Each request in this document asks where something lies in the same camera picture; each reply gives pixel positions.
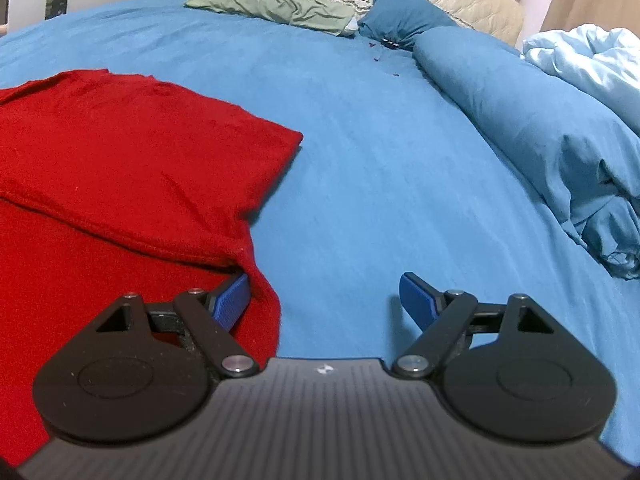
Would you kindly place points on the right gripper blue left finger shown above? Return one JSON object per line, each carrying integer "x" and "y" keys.
{"x": 138, "y": 370}

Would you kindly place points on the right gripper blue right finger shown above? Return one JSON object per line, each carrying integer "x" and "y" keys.
{"x": 509, "y": 370}

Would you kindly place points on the red knit garment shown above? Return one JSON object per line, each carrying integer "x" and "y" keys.
{"x": 122, "y": 183}

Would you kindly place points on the blue bed sheet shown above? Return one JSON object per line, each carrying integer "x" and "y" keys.
{"x": 391, "y": 177}

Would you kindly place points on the blue rolled duvet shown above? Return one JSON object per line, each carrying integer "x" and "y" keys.
{"x": 578, "y": 155}

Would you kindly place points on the light blue blanket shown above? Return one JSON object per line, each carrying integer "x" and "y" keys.
{"x": 602, "y": 63}

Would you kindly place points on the dark blue pillow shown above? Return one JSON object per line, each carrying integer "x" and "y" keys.
{"x": 397, "y": 24}

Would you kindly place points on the green pillow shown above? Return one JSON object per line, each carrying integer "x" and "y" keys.
{"x": 330, "y": 16}

